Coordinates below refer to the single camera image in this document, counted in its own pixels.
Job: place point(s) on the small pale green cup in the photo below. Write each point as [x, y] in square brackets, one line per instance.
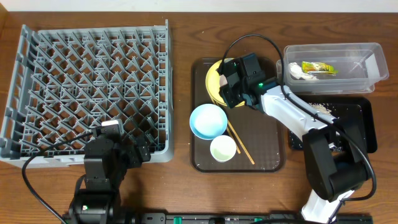
[223, 148]

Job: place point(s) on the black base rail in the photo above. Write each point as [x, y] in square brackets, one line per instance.
[161, 218]

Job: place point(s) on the wooden chopstick with pattern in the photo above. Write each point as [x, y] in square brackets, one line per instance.
[232, 132]

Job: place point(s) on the dark brown serving tray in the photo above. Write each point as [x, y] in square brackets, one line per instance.
[263, 136]

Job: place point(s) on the crumpled white tissue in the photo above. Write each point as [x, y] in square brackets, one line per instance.
[297, 72]

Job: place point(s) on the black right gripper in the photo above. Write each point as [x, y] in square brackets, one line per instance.
[226, 93]

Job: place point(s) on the green snack wrapper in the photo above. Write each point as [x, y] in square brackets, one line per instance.
[318, 67]

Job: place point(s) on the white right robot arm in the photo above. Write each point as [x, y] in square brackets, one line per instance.
[336, 159]

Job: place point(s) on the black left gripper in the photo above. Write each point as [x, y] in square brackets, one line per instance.
[132, 150]

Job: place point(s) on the light blue bowl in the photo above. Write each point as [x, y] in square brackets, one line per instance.
[208, 121]

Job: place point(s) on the food scraps pile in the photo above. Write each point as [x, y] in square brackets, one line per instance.
[321, 108]

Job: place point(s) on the yellow plate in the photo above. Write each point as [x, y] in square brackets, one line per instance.
[212, 83]

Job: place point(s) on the clear plastic waste bin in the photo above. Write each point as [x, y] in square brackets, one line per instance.
[359, 65]

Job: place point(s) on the grey plastic dishwasher rack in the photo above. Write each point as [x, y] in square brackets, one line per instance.
[66, 82]

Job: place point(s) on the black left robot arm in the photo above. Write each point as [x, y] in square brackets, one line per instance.
[97, 197]

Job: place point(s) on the black waste tray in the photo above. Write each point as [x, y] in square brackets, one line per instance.
[351, 107]

